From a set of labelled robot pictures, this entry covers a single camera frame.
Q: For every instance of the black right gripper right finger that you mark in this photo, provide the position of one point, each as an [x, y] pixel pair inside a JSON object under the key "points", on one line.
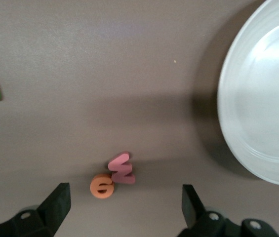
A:
{"points": [[191, 205]]}

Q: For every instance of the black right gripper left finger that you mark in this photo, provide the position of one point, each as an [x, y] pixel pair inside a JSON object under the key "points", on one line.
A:
{"points": [[60, 205]]}

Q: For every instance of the orange foam letter g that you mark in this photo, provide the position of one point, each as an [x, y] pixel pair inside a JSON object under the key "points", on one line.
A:
{"points": [[96, 191]]}

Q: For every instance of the pink foam letter w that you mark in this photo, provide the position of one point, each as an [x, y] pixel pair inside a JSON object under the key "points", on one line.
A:
{"points": [[120, 174]]}

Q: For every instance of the beige round plate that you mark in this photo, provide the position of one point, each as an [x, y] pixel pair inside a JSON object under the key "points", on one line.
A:
{"points": [[265, 98]]}

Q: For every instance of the brown table cover sheet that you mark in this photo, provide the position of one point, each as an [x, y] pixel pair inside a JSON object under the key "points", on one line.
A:
{"points": [[104, 74]]}

